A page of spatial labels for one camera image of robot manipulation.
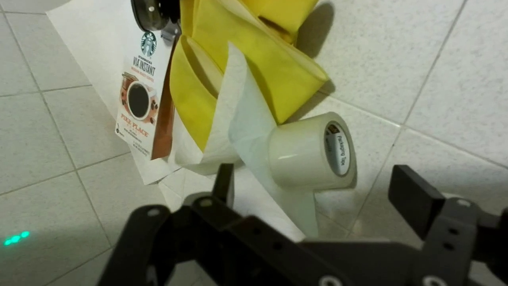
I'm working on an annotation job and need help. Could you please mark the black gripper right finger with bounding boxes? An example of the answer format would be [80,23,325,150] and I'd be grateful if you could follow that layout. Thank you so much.
[387,165,508,286]

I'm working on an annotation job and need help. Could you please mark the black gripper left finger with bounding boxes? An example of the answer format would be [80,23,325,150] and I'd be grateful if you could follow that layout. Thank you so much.
[98,163,294,286]

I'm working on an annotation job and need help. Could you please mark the starbucks coffee bag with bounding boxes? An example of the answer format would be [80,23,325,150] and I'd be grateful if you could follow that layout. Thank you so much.
[114,20,174,160]

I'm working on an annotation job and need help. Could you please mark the yellow rubber gloves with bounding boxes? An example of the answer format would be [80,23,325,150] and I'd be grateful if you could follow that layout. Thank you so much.
[167,0,331,152]

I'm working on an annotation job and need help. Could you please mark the white paper sheet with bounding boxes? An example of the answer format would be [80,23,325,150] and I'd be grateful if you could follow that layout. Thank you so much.
[48,0,326,238]

